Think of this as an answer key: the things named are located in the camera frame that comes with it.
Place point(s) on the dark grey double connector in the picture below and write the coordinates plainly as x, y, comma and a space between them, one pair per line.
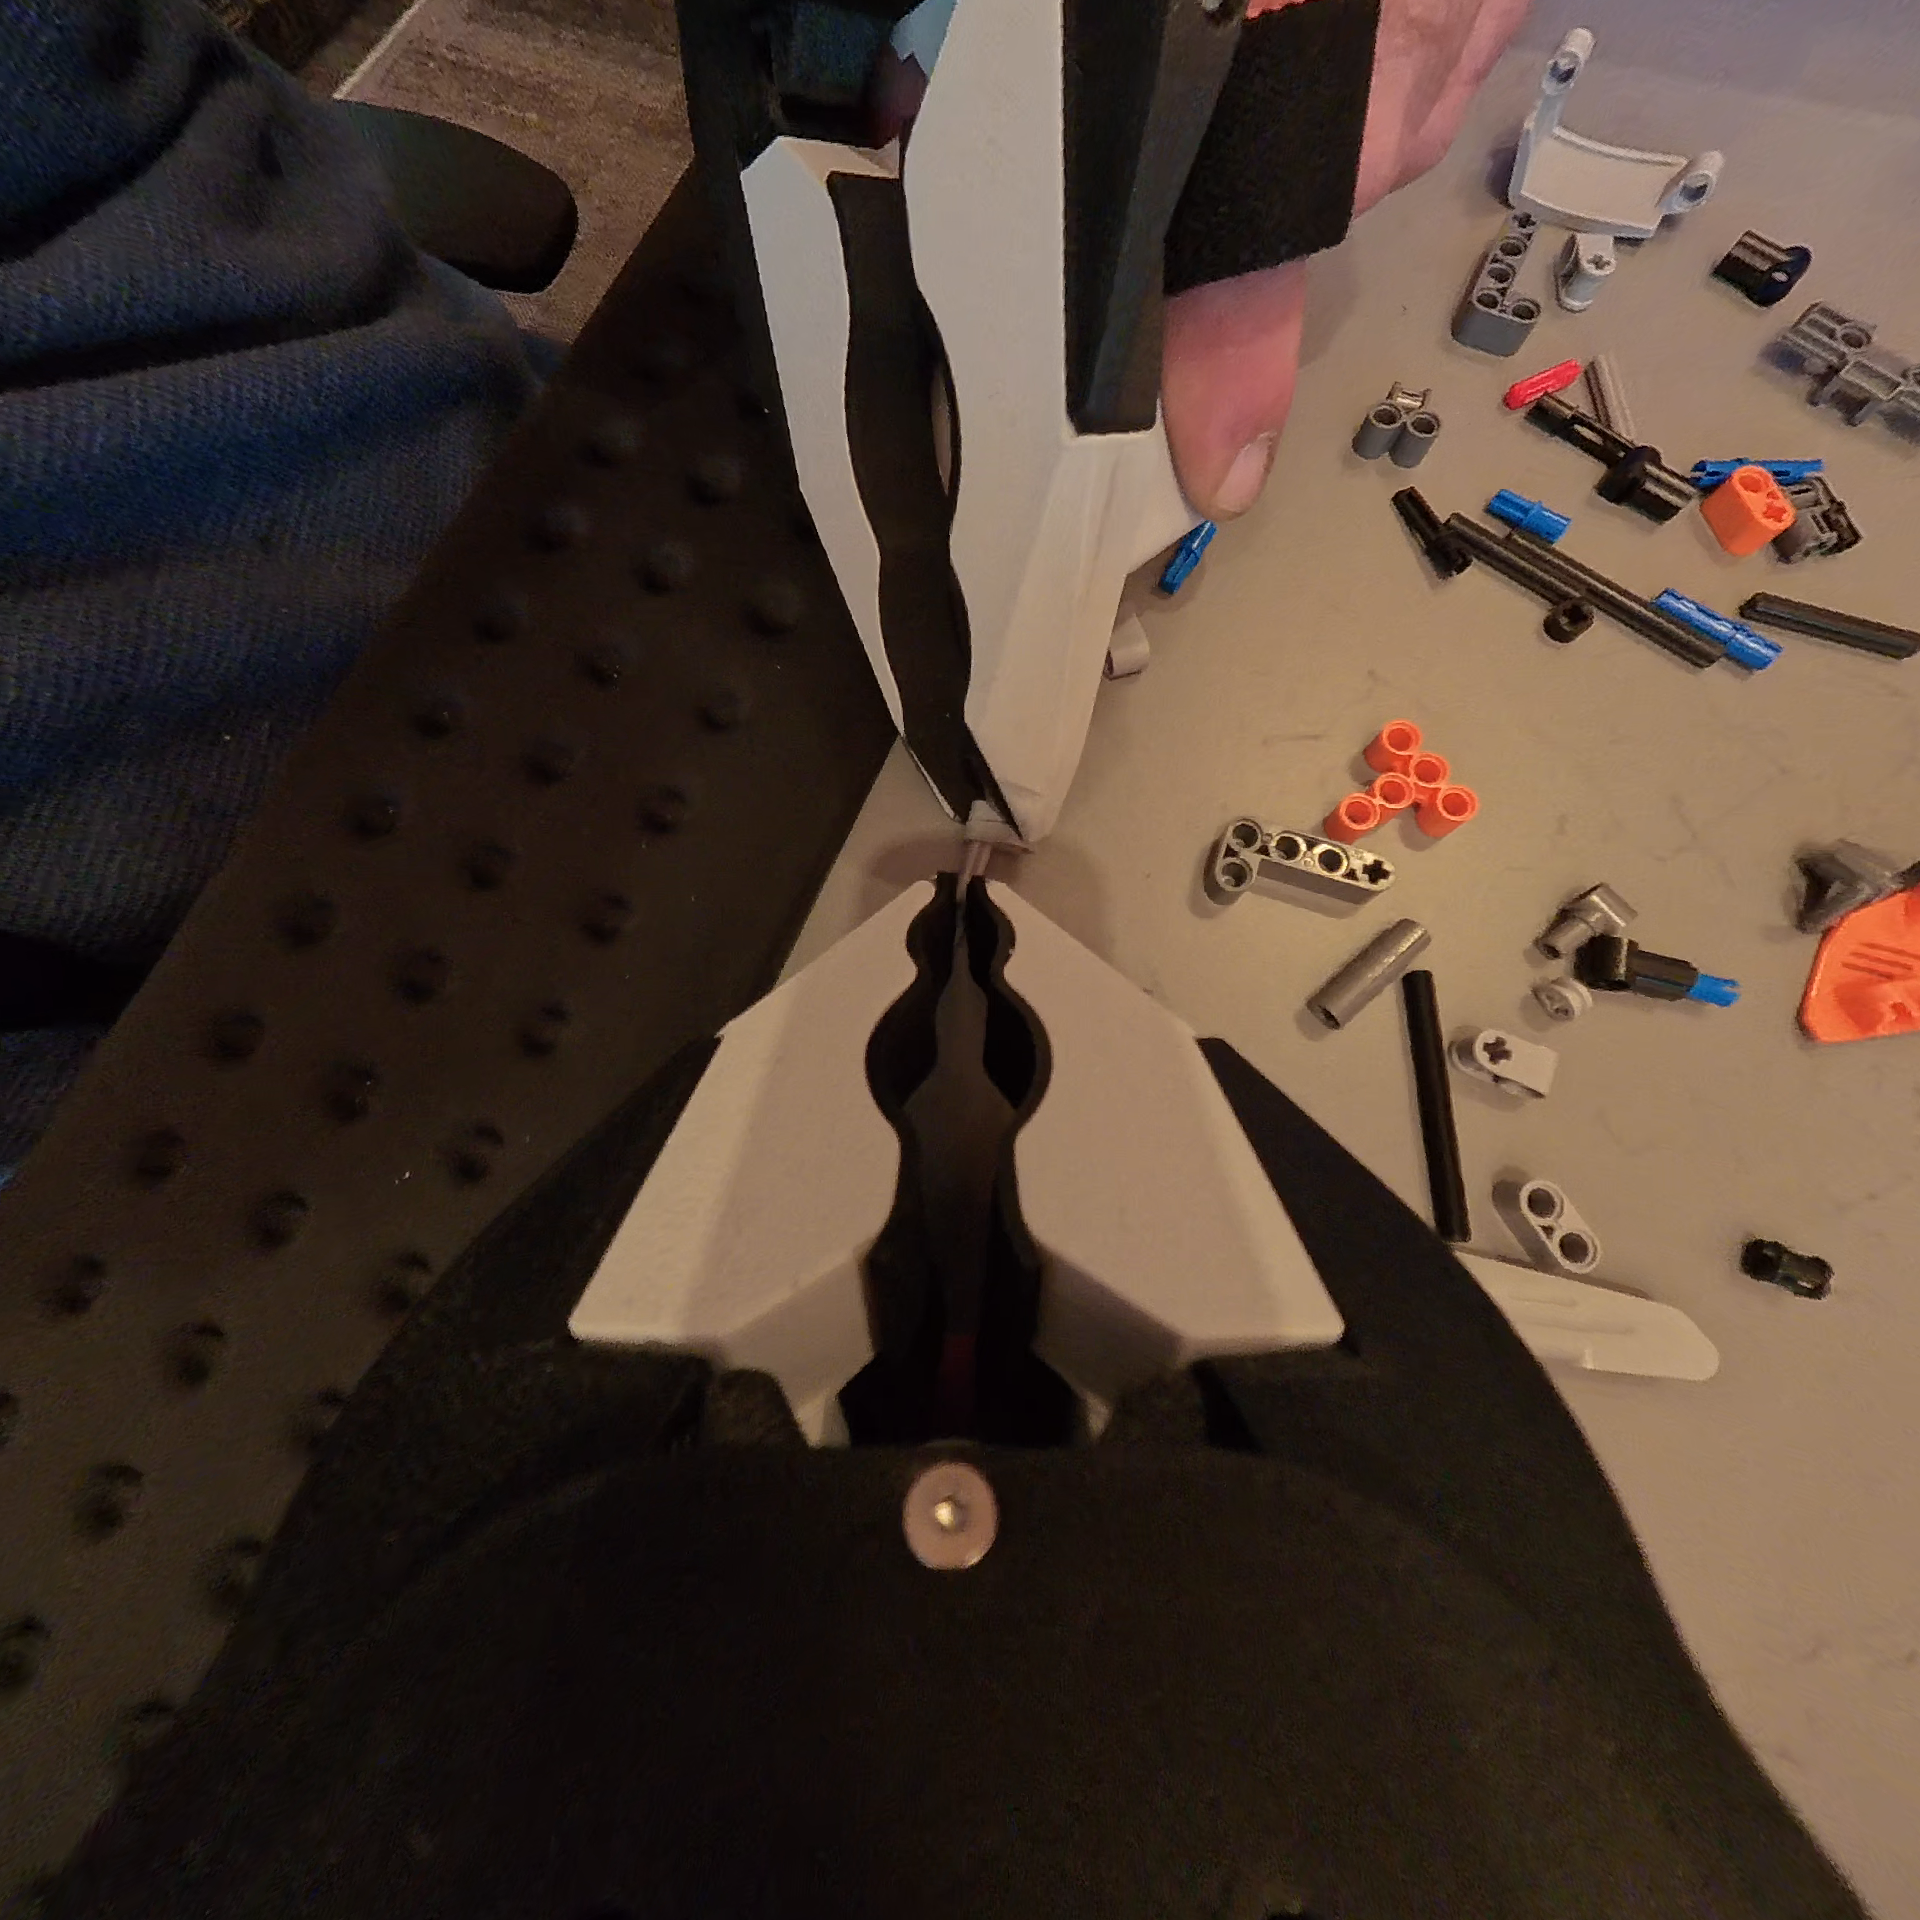
1397, 427

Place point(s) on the dark grey angled connector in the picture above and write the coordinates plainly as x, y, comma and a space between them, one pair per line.
1838, 882

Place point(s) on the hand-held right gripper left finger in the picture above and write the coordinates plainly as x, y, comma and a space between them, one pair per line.
734, 1200

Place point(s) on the grey angled pin connector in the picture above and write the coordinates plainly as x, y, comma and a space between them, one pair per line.
1582, 916

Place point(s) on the light grey bush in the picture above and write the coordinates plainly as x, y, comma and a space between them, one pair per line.
1564, 1000

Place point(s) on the black chair armrest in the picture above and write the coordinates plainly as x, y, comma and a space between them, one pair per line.
481, 195

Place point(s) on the pile of small technic pieces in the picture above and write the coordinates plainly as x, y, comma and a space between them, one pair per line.
1574, 579

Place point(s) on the person's left hand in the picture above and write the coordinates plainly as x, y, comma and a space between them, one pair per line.
1236, 388

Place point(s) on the orange flat panel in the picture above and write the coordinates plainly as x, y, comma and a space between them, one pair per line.
1868, 975

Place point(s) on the red pin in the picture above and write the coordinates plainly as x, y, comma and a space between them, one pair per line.
1540, 386

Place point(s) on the blue pin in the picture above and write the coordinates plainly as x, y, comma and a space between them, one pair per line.
1528, 512
1755, 473
1185, 559
1716, 626

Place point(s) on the light grey two-hole connector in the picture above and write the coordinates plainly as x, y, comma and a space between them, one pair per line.
1546, 1225

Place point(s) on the dark grey pin block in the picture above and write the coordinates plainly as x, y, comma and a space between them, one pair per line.
1822, 523

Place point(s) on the dark grey double cross block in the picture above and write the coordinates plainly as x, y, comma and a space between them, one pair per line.
1852, 363

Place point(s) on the small black bush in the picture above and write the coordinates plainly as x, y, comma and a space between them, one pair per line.
1568, 620

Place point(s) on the dark grey L-shaped beam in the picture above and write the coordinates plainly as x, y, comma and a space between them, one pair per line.
1289, 857

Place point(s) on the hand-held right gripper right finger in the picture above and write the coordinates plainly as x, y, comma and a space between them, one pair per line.
1170, 1200

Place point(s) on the long black axle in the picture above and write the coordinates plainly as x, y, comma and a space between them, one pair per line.
1435, 1108

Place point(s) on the dark grey tube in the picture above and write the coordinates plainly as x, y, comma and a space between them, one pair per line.
1368, 975

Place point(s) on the small black connector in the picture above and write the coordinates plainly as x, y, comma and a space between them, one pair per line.
1786, 1266

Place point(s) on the black dimpled pad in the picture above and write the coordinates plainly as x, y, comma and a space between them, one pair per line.
376, 1050

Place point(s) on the small light grey block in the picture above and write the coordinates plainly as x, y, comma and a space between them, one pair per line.
1126, 648

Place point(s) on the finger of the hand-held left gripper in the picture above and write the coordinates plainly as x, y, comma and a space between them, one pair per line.
1019, 450
795, 300

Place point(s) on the short black axle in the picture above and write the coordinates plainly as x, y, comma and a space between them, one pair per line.
1828, 626

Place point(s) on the light grey wing panel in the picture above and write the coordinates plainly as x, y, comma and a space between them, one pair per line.
1605, 1329

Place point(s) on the short dark grey angled beam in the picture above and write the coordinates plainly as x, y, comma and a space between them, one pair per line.
1492, 294

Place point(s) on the light grey curved panel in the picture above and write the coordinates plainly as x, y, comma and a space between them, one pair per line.
1597, 180

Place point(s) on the orange two-hole block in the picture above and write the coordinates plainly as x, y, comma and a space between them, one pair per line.
1741, 512

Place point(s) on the light grey cross connector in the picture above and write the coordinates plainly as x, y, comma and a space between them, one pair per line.
1499, 1060

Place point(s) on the orange connector cluster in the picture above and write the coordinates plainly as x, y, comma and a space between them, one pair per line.
1402, 779

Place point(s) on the black connector with blue pin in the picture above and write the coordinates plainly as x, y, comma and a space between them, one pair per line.
1641, 972

